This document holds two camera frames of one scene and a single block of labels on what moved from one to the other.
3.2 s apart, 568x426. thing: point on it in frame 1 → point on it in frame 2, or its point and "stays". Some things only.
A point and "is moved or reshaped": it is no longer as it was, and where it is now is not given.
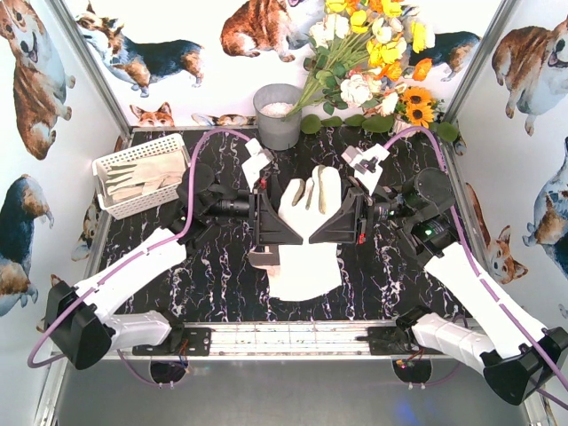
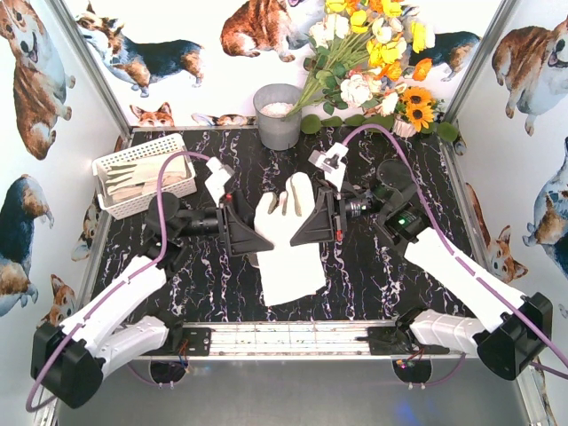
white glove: (306, 271) is moved or reshaped
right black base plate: (392, 341) stays
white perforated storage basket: (141, 177) stays
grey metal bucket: (271, 103) stays
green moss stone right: (447, 131) stays
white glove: (305, 271) → (253, 259)
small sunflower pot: (415, 107) stays
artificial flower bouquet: (365, 51) stays
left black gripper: (256, 213) → (223, 224)
